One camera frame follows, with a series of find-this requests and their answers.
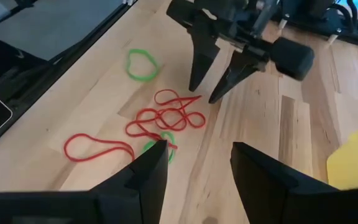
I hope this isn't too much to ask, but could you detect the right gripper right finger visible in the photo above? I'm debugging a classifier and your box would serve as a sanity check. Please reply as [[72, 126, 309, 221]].
[[231, 142, 341, 224]]

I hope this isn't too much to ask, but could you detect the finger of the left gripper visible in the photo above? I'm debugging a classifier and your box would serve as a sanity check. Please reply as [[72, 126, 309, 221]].
[[188, 18, 221, 91], [208, 51, 260, 105]]

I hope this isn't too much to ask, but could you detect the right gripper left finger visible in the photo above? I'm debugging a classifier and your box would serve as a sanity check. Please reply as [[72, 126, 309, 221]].
[[90, 139, 169, 224]]

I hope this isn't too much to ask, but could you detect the red rubber band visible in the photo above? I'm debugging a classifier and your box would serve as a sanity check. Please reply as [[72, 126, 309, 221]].
[[124, 105, 207, 141], [63, 133, 135, 163], [153, 88, 203, 108]]

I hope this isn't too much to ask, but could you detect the small green rubber band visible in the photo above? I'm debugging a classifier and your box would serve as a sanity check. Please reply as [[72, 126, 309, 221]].
[[142, 130, 177, 165]]

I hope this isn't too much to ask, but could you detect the yellow translucent plastic bin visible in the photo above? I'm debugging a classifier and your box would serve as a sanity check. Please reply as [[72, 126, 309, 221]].
[[326, 123, 358, 191]]

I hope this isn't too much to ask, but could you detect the black aluminium table frame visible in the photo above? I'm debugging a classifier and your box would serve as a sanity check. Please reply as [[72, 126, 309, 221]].
[[0, 0, 139, 156]]

